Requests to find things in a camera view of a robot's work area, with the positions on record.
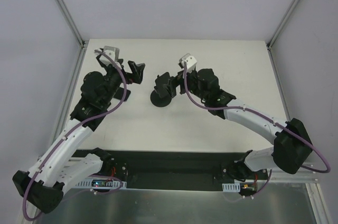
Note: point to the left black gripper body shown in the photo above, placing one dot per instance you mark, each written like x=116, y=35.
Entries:
x=126, y=76

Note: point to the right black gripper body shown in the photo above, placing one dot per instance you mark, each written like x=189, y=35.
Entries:
x=174, y=85

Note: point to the black round-base clamp stand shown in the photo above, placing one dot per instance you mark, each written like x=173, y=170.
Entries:
x=158, y=102

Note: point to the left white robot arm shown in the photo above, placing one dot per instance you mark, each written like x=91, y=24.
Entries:
x=45, y=184

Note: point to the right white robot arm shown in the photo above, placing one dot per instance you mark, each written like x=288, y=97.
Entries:
x=290, y=140

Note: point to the black smartphone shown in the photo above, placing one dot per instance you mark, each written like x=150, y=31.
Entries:
x=122, y=94

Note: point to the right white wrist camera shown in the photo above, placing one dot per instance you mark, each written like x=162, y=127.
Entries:
x=189, y=62

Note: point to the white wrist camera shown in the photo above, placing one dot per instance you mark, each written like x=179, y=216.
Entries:
x=107, y=56
x=189, y=62

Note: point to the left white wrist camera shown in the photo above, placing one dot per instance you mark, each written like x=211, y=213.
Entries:
x=107, y=56

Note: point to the right aluminium frame post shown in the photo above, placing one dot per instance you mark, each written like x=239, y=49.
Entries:
x=282, y=24

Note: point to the aluminium frame post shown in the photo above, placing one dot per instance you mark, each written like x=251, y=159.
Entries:
x=282, y=24
x=70, y=22

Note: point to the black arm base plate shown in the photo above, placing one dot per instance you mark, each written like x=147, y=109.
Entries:
x=184, y=171

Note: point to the left white cable duct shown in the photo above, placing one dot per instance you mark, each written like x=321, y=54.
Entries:
x=98, y=183

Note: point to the white cable duct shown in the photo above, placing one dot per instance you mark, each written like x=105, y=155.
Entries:
x=98, y=183
x=238, y=187

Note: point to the right white cable duct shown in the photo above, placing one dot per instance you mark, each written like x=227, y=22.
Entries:
x=238, y=187

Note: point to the left aluminium frame post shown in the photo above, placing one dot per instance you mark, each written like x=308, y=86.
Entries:
x=70, y=22

